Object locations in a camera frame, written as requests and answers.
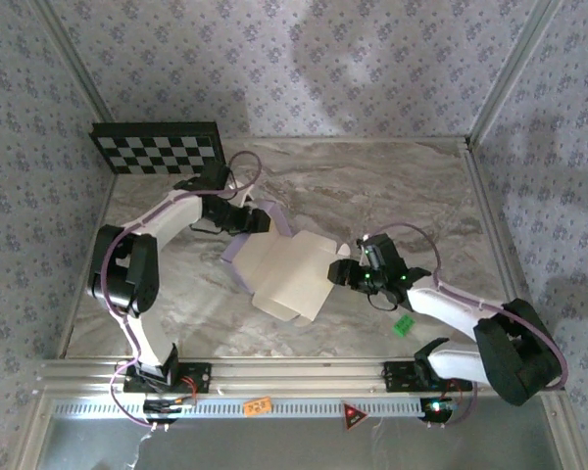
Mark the white lilac paper box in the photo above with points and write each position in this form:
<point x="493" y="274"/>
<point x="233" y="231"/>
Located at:
<point x="289" y="274"/>

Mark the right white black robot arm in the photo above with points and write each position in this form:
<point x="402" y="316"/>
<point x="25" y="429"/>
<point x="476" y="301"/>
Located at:
<point x="509" y="352"/>

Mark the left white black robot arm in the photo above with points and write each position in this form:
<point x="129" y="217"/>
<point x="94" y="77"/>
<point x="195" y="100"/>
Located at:
<point x="122" y="269"/>

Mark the large green toy brick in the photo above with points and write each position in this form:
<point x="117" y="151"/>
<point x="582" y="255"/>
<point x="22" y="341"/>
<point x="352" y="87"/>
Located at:
<point x="404" y="326"/>

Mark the black white checkerboard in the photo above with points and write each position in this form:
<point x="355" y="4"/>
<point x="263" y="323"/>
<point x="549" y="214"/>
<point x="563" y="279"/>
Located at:
<point x="152" y="154"/>

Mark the red triangle warning sticker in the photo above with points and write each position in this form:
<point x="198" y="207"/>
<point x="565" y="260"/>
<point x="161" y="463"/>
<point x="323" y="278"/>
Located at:
<point x="353" y="417"/>

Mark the orange label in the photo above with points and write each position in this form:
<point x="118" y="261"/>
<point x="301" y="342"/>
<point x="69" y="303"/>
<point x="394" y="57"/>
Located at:
<point x="257" y="407"/>

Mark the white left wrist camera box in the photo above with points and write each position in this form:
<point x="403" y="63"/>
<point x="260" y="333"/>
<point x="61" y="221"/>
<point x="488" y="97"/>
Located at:
<point x="240" y="191"/>

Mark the wide aluminium base rail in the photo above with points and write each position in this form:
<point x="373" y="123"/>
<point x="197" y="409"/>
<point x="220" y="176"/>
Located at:
<point x="299" y="377"/>

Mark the aluminium frame post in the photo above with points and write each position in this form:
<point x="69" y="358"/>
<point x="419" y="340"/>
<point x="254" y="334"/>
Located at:
<point x="514" y="68"/>
<point x="73" y="61"/>

